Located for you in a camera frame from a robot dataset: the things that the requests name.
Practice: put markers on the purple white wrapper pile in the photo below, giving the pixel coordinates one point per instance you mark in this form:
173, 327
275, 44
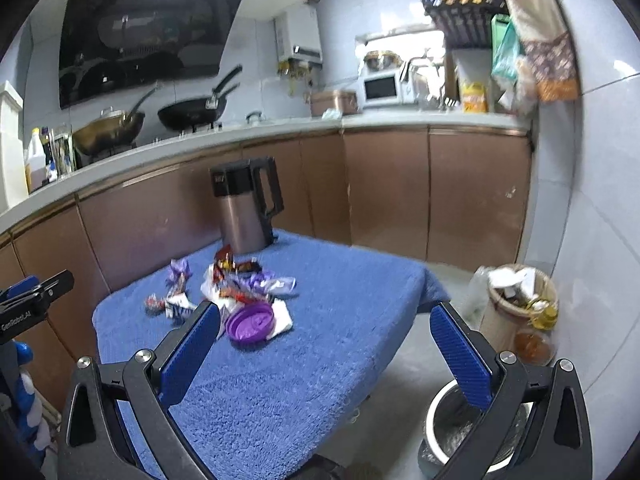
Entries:
243, 282

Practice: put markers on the white microwave oven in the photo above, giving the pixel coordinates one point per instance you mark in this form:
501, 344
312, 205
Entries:
385, 88

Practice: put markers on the white gas water heater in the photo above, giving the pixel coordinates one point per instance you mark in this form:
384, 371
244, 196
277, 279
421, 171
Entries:
297, 35

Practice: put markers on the black frying pan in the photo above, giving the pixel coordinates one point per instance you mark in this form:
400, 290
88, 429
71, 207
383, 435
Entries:
188, 115

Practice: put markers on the brass wok with handle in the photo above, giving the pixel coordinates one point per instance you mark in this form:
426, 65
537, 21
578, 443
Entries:
113, 128

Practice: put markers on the amber oil bottle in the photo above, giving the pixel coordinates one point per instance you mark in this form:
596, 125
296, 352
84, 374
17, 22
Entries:
533, 346

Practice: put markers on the green plastic bag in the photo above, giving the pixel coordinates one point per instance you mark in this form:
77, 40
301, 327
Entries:
506, 48

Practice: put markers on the brown rice cooker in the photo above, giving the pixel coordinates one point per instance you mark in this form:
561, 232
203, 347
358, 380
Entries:
345, 101

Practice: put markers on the white jug bottle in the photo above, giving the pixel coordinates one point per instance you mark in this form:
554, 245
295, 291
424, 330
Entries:
36, 162

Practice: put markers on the left blue white gloved hand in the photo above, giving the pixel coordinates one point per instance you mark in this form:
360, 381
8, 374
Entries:
32, 428

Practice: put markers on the beige wicker waste basket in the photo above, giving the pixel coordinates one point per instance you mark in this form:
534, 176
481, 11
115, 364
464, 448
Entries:
516, 295

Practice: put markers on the black range hood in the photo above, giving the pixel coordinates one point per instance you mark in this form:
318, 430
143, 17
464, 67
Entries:
113, 45

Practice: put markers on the brown kitchen cabinets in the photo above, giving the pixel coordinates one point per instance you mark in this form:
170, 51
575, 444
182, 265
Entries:
454, 195

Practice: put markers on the blue towel table cover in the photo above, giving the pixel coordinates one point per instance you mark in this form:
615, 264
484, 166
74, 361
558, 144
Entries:
260, 412

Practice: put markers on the purple candy wrapper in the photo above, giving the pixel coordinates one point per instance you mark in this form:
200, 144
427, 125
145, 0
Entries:
179, 273

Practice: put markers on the floral hanging apron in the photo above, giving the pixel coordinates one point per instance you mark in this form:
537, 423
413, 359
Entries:
548, 47

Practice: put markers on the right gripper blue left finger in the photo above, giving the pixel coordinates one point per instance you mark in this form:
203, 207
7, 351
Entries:
157, 379

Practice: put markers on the red snack wrapper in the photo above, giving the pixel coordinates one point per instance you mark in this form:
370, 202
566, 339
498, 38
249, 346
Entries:
177, 307

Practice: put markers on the white tissue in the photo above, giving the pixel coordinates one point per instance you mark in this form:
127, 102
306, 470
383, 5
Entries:
282, 319

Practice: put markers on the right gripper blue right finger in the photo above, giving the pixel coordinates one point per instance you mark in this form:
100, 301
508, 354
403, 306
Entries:
493, 385

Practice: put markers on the yellow detergent bottle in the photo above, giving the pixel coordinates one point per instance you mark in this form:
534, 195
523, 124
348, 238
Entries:
473, 97

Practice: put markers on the purple plastic lid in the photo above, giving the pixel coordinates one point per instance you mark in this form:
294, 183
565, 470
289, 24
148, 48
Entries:
251, 324

